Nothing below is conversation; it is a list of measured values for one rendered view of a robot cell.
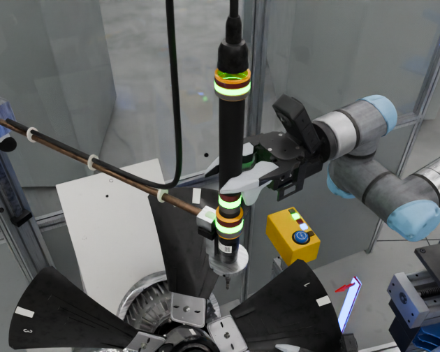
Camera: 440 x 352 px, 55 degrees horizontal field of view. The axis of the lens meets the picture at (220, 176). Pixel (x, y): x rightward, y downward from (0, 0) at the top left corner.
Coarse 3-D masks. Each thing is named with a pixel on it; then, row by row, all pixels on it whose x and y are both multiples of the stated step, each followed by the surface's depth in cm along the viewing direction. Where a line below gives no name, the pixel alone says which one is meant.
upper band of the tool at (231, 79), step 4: (216, 72) 50; (220, 72) 52; (244, 72) 52; (248, 72) 50; (216, 76) 50; (220, 76) 52; (224, 76) 53; (228, 76) 53; (232, 76) 53; (236, 76) 53; (240, 76) 53; (244, 76) 52; (248, 76) 50; (220, 80) 49; (224, 80) 49; (228, 80) 49; (232, 80) 49; (236, 80) 49; (240, 80) 49; (244, 80) 49; (216, 84) 50; (224, 88) 50; (240, 88) 50; (220, 92) 50
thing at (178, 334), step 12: (168, 324) 93; (180, 324) 93; (168, 336) 88; (180, 336) 85; (192, 336) 84; (204, 336) 85; (168, 348) 84; (180, 348) 83; (192, 348) 84; (204, 348) 85; (216, 348) 85
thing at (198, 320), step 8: (176, 296) 92; (184, 296) 90; (176, 304) 92; (184, 304) 90; (192, 304) 89; (200, 304) 88; (176, 312) 91; (184, 312) 90; (192, 312) 89; (200, 312) 88; (176, 320) 91; (184, 320) 90; (192, 320) 89; (200, 320) 88
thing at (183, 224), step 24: (168, 192) 91; (192, 192) 90; (216, 192) 89; (168, 216) 91; (192, 216) 89; (168, 240) 92; (192, 240) 89; (168, 264) 92; (192, 264) 89; (168, 288) 93; (192, 288) 89
